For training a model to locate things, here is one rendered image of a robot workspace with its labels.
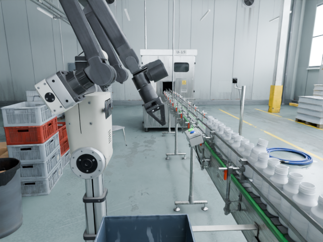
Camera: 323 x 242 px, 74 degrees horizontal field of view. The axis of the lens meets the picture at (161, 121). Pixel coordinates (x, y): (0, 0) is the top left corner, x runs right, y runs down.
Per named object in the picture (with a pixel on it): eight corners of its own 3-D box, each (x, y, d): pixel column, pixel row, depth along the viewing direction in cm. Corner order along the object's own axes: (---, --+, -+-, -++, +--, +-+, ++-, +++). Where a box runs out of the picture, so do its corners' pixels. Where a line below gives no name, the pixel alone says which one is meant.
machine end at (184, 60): (194, 131, 568) (197, 49, 526) (142, 132, 562) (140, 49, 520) (185, 120, 724) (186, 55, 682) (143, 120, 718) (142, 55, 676)
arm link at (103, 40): (81, 10, 119) (75, 4, 109) (104, -1, 118) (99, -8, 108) (119, 84, 127) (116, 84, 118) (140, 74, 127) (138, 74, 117)
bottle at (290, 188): (295, 218, 69) (303, 171, 65) (304, 232, 63) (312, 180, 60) (275, 216, 70) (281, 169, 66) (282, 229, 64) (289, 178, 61)
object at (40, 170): (47, 178, 262) (44, 161, 257) (10, 181, 256) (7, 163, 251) (62, 160, 321) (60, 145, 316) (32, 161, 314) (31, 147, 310)
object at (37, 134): (43, 143, 253) (41, 125, 249) (5, 145, 247) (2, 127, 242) (58, 131, 312) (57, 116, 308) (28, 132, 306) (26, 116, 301)
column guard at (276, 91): (280, 113, 865) (284, 85, 842) (271, 113, 863) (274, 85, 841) (275, 111, 904) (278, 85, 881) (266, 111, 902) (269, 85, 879)
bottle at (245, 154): (241, 175, 99) (243, 140, 96) (254, 178, 96) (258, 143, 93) (237, 180, 94) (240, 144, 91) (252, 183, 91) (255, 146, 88)
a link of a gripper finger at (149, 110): (170, 119, 83) (159, 97, 81) (173, 121, 76) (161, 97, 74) (155, 127, 83) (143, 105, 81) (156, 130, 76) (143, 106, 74)
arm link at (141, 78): (130, 76, 81) (129, 75, 75) (147, 68, 81) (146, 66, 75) (139, 92, 82) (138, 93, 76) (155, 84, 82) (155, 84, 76)
